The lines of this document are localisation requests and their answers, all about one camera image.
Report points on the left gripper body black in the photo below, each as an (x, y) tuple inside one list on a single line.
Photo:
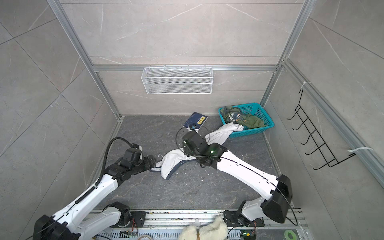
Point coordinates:
[(144, 166)]

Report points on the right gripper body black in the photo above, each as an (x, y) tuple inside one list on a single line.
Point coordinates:
[(187, 152)]

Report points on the white tank top navy trim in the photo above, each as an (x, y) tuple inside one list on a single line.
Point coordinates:
[(215, 140)]

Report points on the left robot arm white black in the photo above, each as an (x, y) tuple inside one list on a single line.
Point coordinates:
[(69, 223)]

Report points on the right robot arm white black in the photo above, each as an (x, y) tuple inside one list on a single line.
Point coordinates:
[(276, 193)]

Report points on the green tank top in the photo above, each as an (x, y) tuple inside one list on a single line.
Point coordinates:
[(234, 115)]

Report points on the navy blue book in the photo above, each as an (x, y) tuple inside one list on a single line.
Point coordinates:
[(195, 121)]

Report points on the teal plastic basket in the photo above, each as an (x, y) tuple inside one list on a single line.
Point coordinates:
[(254, 109)]

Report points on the white fluffy plush toy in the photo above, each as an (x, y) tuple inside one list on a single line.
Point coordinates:
[(218, 230)]

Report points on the green tape roll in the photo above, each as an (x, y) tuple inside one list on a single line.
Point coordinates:
[(290, 235)]

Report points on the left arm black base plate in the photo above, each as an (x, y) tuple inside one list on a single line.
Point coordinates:
[(138, 217)]

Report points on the aluminium mounting rail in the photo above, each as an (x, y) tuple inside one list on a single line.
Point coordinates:
[(169, 224)]

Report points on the white wire mesh shelf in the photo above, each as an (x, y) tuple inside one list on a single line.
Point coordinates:
[(178, 80)]

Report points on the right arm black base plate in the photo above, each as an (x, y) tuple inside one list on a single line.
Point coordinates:
[(234, 219)]

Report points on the black wire hook rack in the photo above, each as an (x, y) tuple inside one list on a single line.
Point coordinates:
[(314, 136)]

